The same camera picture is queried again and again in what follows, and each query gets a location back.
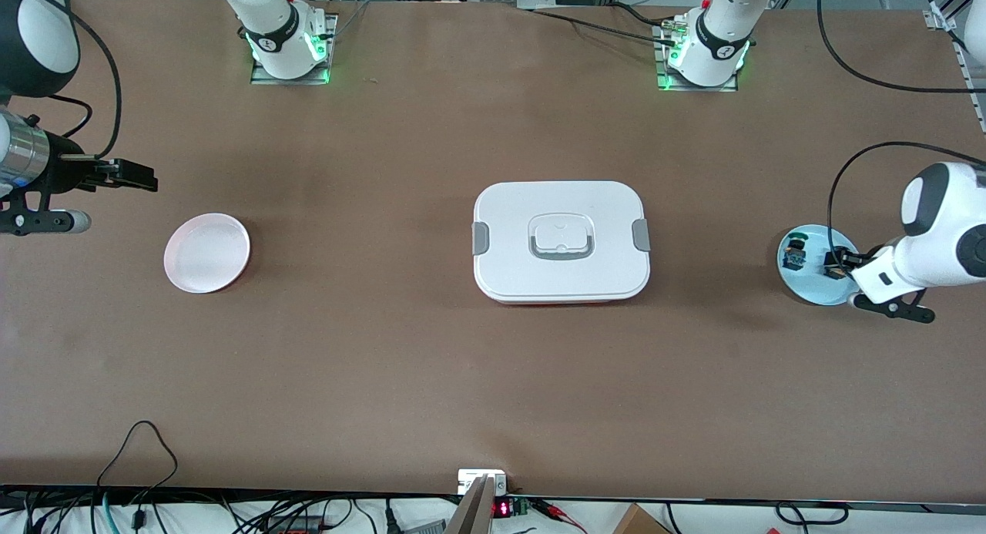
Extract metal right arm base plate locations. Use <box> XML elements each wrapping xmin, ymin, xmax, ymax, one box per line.
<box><xmin>250</xmin><ymin>14</ymin><xmax>338</xmax><ymax>86</ymax></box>

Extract blue push-button switch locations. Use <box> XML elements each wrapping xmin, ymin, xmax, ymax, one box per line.
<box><xmin>780</xmin><ymin>233</ymin><xmax>811</xmax><ymax>273</ymax></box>

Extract aluminium frame rail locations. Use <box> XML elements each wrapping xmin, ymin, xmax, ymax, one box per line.
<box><xmin>923</xmin><ymin>0</ymin><xmax>986</xmax><ymax>134</ymax></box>

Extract thin black looped cable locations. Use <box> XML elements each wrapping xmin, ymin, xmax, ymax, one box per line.
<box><xmin>96</xmin><ymin>420</ymin><xmax>179</xmax><ymax>513</ymax></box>

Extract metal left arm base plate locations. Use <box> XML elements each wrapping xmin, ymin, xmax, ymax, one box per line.
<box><xmin>655</xmin><ymin>22</ymin><xmax>739</xmax><ymax>93</ymax></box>

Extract light blue round plate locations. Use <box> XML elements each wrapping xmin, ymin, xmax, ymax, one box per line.
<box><xmin>776</xmin><ymin>224</ymin><xmax>865</xmax><ymax>307</ymax></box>

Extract pink round plate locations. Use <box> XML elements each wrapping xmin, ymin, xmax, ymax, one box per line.
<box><xmin>164</xmin><ymin>213</ymin><xmax>252</xmax><ymax>294</ymax></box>

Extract black cable to arm base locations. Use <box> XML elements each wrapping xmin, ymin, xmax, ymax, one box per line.
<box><xmin>530</xmin><ymin>7</ymin><xmax>680</xmax><ymax>45</ymax></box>

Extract black coiled floor cable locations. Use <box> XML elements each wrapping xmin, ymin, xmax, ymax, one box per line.
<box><xmin>774</xmin><ymin>501</ymin><xmax>850</xmax><ymax>529</ymax></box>

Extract red clip lead wire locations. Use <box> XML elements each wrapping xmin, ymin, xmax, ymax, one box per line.
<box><xmin>532</xmin><ymin>499</ymin><xmax>588</xmax><ymax>533</ymax></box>

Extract aluminium profile bar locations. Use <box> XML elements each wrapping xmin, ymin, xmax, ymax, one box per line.
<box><xmin>445</xmin><ymin>475</ymin><xmax>495</xmax><ymax>534</ymax></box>

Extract small white box device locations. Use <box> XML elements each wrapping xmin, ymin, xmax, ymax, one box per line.
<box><xmin>458</xmin><ymin>469</ymin><xmax>508</xmax><ymax>495</ymax></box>

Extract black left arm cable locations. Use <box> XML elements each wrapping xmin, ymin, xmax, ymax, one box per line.
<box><xmin>817</xmin><ymin>0</ymin><xmax>986</xmax><ymax>251</ymax></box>

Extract white lunch box grey clips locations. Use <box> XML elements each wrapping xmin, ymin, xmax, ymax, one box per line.
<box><xmin>471</xmin><ymin>181</ymin><xmax>652</xmax><ymax>305</ymax></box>

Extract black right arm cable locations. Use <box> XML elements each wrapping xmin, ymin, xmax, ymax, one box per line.
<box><xmin>23</xmin><ymin>0</ymin><xmax>123</xmax><ymax>162</ymax></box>

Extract brown cardboard box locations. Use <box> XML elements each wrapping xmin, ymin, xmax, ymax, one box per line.
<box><xmin>612</xmin><ymin>503</ymin><xmax>671</xmax><ymax>534</ymax></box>

